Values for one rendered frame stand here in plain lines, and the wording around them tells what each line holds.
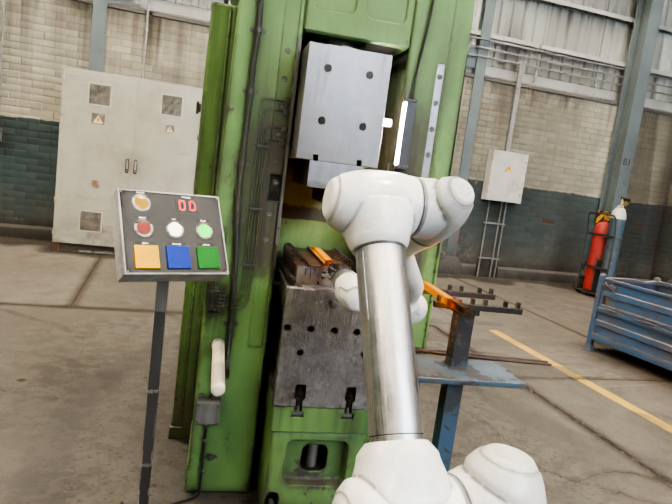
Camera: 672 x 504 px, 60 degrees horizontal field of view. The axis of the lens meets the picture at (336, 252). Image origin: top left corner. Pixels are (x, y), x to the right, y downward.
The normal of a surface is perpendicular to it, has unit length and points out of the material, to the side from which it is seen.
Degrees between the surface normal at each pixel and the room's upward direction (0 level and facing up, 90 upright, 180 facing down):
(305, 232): 90
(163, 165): 90
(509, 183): 90
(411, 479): 55
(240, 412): 90
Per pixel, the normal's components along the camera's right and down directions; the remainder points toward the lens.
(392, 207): 0.36, -0.27
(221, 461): 0.19, 0.16
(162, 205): 0.57, -0.33
